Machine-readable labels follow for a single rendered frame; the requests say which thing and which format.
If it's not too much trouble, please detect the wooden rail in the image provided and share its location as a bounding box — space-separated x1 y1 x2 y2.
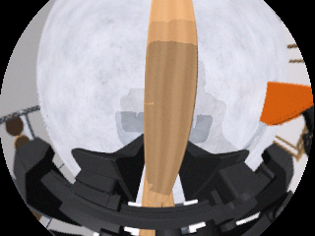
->
145 0 198 205

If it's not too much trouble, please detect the wooden headboard post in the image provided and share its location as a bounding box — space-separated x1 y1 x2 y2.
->
138 172 174 236

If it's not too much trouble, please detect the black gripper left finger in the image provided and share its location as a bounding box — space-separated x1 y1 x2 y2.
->
71 133 145 204

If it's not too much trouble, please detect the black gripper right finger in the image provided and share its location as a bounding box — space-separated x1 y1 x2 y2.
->
178 141 249 202

